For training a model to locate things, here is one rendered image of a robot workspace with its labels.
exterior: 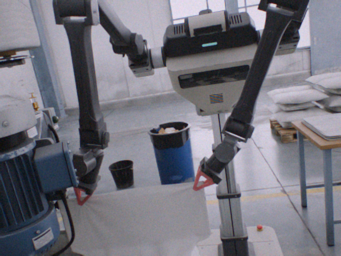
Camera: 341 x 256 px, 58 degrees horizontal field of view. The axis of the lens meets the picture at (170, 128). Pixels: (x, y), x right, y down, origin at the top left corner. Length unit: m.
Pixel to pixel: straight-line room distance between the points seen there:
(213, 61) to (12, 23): 0.77
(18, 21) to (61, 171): 0.35
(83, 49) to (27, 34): 0.15
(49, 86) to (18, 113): 9.03
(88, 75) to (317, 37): 8.79
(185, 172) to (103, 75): 6.42
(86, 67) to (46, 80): 8.83
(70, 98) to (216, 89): 8.58
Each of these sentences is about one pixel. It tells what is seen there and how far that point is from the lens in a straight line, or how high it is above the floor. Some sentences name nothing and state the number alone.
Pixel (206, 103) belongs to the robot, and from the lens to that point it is 1.44.
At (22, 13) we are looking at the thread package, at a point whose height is 1.60.
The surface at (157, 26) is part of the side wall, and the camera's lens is 8.98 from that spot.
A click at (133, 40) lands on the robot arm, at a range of 1.15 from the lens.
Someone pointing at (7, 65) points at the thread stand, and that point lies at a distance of 0.85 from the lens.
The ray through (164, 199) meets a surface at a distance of 1.03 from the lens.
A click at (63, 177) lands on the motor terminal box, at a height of 1.24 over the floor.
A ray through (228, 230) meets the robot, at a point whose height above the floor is 0.48.
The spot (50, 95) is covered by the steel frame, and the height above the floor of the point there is 0.72.
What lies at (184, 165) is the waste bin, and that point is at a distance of 3.28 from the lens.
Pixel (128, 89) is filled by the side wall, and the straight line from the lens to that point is 9.20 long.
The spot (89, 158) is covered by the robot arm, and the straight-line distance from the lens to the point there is 0.94.
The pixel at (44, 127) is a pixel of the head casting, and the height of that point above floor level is 1.28.
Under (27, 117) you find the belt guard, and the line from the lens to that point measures 0.68.
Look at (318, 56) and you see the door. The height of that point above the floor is 0.61.
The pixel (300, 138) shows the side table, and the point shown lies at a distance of 2.65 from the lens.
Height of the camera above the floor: 1.47
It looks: 14 degrees down
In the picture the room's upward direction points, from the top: 10 degrees counter-clockwise
